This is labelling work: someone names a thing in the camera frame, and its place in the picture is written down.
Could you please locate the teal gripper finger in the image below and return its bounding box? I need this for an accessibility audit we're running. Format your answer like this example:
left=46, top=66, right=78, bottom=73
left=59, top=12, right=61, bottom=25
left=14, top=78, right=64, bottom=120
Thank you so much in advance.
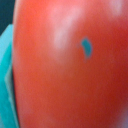
left=0, top=24, right=19, bottom=128

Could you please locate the red toy tomato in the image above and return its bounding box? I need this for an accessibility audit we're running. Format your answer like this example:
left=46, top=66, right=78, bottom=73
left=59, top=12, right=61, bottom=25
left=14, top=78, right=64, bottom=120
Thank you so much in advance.
left=13, top=0, right=128, bottom=128

